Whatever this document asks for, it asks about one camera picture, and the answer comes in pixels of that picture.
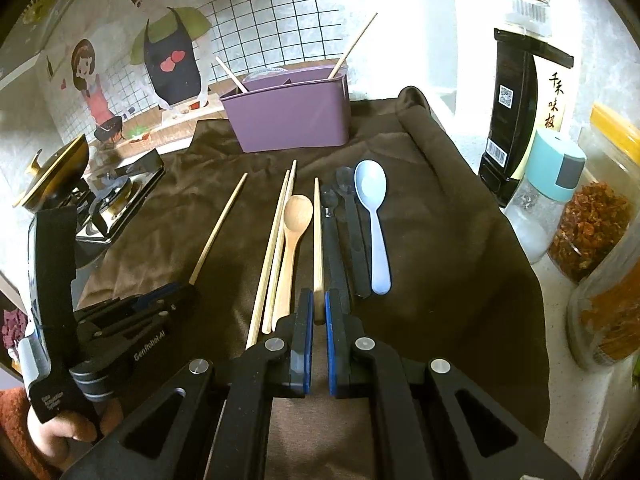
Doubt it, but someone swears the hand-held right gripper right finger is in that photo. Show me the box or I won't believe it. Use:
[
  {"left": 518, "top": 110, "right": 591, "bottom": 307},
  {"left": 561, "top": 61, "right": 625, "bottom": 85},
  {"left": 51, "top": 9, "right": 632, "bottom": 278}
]
[{"left": 325, "top": 287, "right": 581, "bottom": 480}]

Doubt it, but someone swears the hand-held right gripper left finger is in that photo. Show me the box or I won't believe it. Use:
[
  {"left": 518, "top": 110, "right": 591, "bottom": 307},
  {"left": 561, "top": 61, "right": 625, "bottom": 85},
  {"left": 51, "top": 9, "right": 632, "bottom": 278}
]
[{"left": 65, "top": 287, "right": 315, "bottom": 480}]

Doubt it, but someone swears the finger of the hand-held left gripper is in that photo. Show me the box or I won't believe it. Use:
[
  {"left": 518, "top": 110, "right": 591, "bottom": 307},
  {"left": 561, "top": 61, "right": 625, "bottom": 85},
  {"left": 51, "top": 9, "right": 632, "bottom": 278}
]
[
  {"left": 132, "top": 282, "right": 197, "bottom": 312},
  {"left": 75, "top": 297, "right": 176, "bottom": 343}
]

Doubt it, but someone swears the wooden chopstick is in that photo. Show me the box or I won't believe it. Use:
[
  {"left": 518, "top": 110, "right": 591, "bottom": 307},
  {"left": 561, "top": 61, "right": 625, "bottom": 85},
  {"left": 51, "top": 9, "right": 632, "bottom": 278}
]
[
  {"left": 245, "top": 170, "right": 291, "bottom": 350},
  {"left": 327, "top": 12, "right": 379, "bottom": 81},
  {"left": 264, "top": 159, "right": 298, "bottom": 334},
  {"left": 313, "top": 177, "right": 325, "bottom": 323},
  {"left": 188, "top": 172, "right": 249, "bottom": 286},
  {"left": 215, "top": 56, "right": 250, "bottom": 95}
]

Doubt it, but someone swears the wooden spoon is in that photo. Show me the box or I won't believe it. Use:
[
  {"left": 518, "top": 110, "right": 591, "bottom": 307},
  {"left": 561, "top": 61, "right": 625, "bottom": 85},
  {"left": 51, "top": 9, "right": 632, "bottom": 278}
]
[{"left": 272, "top": 194, "right": 314, "bottom": 319}]

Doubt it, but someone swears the light blue plastic spoon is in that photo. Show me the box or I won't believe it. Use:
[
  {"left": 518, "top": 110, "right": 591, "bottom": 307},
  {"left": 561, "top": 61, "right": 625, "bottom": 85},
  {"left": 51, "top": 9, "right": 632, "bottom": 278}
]
[{"left": 353, "top": 160, "right": 393, "bottom": 296}]

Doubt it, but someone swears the purple utensil holder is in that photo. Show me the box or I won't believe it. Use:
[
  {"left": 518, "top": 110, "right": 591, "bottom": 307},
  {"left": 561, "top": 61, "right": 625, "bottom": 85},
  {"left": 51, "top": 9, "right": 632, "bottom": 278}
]
[{"left": 220, "top": 66, "right": 351, "bottom": 154}]

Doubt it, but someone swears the person's left forearm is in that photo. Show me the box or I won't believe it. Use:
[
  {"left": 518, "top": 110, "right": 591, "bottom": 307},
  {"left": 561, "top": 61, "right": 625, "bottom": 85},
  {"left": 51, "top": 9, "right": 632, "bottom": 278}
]
[{"left": 0, "top": 387, "right": 56, "bottom": 480}]

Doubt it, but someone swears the person's left hand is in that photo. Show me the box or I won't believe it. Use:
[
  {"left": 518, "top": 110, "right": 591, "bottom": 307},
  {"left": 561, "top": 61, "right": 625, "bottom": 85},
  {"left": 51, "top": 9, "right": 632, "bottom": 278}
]
[{"left": 26, "top": 397, "right": 125, "bottom": 461}]

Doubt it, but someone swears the gas stove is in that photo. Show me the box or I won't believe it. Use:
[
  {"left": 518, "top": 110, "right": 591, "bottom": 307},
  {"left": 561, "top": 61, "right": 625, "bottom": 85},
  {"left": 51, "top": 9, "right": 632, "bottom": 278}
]
[{"left": 0, "top": 149, "right": 167, "bottom": 311}]

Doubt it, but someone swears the pot with gold lid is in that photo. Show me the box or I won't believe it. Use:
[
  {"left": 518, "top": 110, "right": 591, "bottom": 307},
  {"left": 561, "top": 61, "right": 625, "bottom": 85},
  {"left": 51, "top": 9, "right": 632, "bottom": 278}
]
[{"left": 12, "top": 132, "right": 92, "bottom": 211}]

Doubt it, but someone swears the brown cloth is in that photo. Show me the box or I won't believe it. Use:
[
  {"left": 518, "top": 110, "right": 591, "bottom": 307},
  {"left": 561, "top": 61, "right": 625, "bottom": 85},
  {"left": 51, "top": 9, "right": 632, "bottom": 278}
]
[{"left": 75, "top": 86, "right": 551, "bottom": 480}]

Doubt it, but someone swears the clear plastic spice jar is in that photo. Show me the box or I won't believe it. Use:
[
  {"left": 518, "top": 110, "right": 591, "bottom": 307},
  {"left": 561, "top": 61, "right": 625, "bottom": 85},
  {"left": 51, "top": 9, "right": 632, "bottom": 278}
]
[{"left": 566, "top": 240, "right": 640, "bottom": 374}]

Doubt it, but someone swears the teal cap salt shaker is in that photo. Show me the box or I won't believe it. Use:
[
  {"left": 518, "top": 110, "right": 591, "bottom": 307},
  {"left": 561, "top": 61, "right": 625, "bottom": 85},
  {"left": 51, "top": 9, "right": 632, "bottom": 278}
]
[{"left": 502, "top": 128, "right": 587, "bottom": 265}]

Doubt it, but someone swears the dark soy sauce bottle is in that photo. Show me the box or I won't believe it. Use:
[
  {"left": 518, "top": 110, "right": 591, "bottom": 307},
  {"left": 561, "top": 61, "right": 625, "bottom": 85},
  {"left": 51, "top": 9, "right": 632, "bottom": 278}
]
[{"left": 477, "top": 0, "right": 577, "bottom": 209}]

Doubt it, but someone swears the yellow lid spice jar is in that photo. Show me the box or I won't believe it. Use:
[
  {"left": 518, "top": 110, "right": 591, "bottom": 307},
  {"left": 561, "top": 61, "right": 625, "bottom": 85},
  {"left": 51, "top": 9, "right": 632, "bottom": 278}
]
[{"left": 547, "top": 101, "right": 640, "bottom": 284}]

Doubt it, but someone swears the cartoon wall poster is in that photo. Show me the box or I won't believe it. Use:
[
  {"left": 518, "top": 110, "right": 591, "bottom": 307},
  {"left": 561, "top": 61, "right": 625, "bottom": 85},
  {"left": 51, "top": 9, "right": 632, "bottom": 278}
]
[{"left": 0, "top": 0, "right": 463, "bottom": 163}]

